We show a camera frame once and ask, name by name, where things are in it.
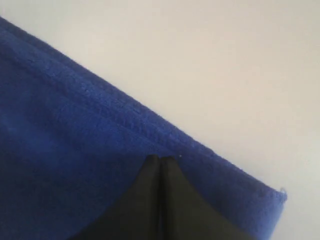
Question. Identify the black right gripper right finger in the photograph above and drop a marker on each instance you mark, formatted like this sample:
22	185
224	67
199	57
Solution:
186	215

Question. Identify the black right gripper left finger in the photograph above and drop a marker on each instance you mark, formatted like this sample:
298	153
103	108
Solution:
135	214

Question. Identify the blue microfiber towel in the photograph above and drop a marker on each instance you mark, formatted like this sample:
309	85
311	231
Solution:
71	144

